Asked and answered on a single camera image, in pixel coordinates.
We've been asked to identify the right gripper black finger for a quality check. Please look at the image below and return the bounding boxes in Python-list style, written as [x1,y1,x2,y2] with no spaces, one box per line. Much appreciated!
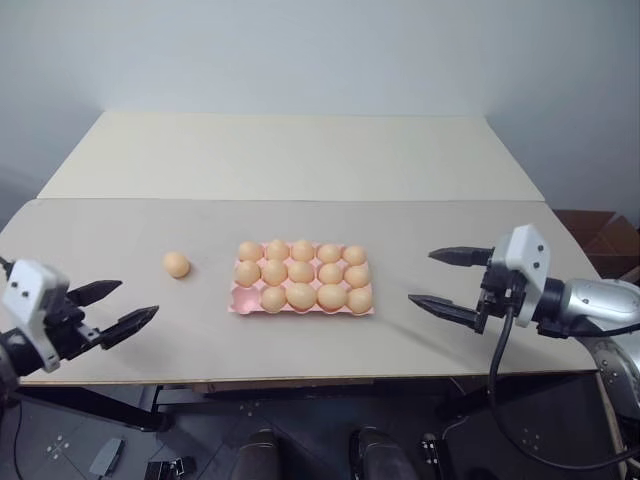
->
[426,245,494,269]
[407,293,484,334]

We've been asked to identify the small black floor device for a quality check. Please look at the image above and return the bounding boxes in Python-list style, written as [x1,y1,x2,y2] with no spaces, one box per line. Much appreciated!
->
[144,456,195,480]

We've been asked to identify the dark rounded shape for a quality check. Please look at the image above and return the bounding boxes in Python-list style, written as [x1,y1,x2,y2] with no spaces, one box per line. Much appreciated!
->
[348,425,409,480]
[233,428,279,480]

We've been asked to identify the grey flat plate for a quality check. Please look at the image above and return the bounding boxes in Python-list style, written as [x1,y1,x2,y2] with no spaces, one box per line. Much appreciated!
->
[89,438,126,474]

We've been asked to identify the black upright post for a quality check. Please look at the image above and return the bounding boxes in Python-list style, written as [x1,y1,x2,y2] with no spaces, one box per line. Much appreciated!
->
[418,433,442,480]

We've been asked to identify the pink egg tray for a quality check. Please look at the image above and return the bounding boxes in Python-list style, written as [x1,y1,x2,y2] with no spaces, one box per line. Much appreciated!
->
[228,241,376,319]

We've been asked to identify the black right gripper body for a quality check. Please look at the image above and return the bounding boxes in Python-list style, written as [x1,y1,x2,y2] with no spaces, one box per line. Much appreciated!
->
[476,248,527,335]

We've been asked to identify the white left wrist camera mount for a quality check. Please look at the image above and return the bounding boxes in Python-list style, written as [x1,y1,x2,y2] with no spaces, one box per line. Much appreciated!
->
[1,258,72,374]

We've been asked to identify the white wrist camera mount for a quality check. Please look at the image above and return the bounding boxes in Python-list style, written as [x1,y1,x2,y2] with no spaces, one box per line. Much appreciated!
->
[1,258,72,374]
[491,224,553,329]

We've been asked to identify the brown cardboard box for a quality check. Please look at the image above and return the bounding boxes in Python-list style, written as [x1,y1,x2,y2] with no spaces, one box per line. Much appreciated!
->
[554,209,640,280]

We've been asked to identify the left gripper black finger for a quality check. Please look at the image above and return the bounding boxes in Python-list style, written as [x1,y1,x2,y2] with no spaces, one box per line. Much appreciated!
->
[66,278,124,309]
[100,304,161,351]

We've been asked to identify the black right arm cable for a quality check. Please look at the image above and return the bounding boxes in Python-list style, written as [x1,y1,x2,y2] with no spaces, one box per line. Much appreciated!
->
[487,299,640,471]

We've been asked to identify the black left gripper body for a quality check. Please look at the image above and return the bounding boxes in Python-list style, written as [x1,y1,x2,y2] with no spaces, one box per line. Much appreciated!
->
[46,287,104,361]

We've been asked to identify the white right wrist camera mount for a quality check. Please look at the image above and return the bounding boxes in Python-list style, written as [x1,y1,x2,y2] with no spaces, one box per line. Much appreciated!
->
[491,224,553,329]

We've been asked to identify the black table frame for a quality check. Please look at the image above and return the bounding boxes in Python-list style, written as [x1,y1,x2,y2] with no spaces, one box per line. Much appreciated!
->
[17,372,609,434]

